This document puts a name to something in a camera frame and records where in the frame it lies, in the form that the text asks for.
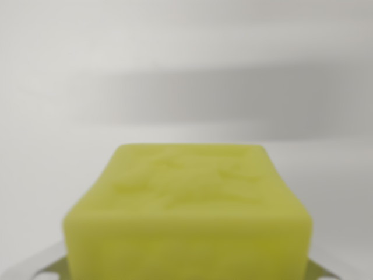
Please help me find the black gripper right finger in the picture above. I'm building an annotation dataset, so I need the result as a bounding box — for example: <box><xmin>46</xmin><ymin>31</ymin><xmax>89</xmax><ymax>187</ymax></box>
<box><xmin>304</xmin><ymin>257</ymin><xmax>341</xmax><ymax>280</ymax></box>

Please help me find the yellow soft cube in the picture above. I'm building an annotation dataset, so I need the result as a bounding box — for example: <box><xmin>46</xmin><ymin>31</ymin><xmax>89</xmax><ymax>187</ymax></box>
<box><xmin>61</xmin><ymin>143</ymin><xmax>314</xmax><ymax>280</ymax></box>

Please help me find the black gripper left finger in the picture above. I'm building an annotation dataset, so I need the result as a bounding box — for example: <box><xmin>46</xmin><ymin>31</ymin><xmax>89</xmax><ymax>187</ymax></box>
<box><xmin>33</xmin><ymin>255</ymin><xmax>72</xmax><ymax>280</ymax></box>

